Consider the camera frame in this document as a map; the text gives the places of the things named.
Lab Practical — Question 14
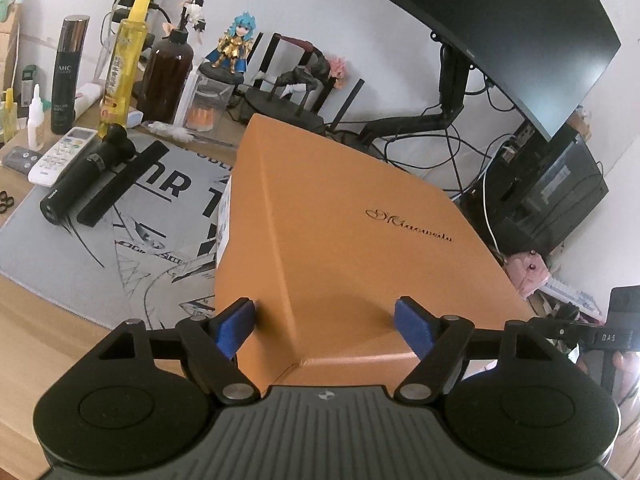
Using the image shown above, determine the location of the orange box lid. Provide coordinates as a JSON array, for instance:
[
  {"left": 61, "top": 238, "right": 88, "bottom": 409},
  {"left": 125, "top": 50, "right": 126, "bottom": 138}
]
[{"left": 215, "top": 115, "right": 533, "bottom": 389}]

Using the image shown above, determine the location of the orange cardboard box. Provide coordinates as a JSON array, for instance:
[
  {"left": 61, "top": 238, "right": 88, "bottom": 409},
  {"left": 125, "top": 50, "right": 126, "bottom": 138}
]
[{"left": 216, "top": 177, "right": 232, "bottom": 266}]

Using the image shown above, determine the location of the person's right hand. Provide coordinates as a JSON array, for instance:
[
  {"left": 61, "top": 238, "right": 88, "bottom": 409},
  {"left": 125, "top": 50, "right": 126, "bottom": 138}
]
[{"left": 612, "top": 351, "right": 639, "bottom": 404}]

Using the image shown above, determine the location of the pink plush pouch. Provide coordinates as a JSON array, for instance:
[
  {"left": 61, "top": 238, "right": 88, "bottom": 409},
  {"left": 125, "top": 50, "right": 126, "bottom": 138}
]
[{"left": 503, "top": 250, "right": 551, "bottom": 299}]

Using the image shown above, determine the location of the grey printed desk mat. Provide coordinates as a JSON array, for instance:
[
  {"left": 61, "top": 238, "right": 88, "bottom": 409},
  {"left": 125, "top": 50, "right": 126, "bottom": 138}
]
[{"left": 1, "top": 145, "right": 231, "bottom": 328}]

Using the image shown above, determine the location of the black PC tower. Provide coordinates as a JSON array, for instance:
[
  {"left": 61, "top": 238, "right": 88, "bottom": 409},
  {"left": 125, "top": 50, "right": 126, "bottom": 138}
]
[{"left": 459, "top": 122, "right": 608, "bottom": 257}]

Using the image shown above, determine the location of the black flat bar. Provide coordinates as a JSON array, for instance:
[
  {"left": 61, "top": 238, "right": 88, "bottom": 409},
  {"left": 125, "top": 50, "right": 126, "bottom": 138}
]
[{"left": 77, "top": 141, "right": 169, "bottom": 228}]

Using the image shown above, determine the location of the black handheld microphone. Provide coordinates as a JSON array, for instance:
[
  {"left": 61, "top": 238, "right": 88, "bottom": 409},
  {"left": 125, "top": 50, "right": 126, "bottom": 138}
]
[{"left": 40, "top": 124, "right": 136, "bottom": 226}]

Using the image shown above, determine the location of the white remote control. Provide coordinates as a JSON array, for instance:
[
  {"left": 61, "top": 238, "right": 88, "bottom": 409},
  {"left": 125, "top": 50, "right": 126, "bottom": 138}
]
[{"left": 27, "top": 127, "right": 98, "bottom": 188}]

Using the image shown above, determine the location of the brown pump bottle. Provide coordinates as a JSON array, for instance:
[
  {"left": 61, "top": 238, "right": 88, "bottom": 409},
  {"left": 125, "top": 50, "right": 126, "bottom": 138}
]
[{"left": 137, "top": 28, "right": 194, "bottom": 124}]

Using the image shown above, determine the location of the small white dropper bottle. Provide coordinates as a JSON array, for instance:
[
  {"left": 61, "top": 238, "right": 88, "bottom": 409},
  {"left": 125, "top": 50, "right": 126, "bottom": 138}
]
[{"left": 27, "top": 84, "right": 44, "bottom": 152}]

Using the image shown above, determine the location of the blue-haired gold armour figurine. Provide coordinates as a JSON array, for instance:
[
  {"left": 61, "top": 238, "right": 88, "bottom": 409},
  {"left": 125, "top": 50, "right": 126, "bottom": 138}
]
[{"left": 204, "top": 12, "right": 256, "bottom": 84}]

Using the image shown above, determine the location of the pink-haired dark figurine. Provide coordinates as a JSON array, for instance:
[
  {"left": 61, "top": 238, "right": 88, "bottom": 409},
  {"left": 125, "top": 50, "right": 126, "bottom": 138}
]
[{"left": 244, "top": 31, "right": 366, "bottom": 134}]

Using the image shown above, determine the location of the black curved monitor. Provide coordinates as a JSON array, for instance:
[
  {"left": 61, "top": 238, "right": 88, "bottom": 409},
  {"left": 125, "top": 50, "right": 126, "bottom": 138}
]
[{"left": 390, "top": 0, "right": 620, "bottom": 138}]

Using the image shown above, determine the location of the yellow tall bottle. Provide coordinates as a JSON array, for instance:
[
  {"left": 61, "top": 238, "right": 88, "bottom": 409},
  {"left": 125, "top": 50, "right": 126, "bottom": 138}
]
[{"left": 98, "top": 0, "right": 151, "bottom": 138}]

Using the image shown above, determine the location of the black cosmetic bottle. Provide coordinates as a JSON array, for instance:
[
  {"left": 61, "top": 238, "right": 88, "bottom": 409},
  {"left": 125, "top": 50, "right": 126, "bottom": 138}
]
[{"left": 51, "top": 14, "right": 90, "bottom": 136}]

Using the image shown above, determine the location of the black-haired small figurine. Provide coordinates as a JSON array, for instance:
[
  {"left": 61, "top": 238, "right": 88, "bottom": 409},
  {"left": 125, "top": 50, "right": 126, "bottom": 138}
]
[{"left": 163, "top": 0, "right": 206, "bottom": 46}]

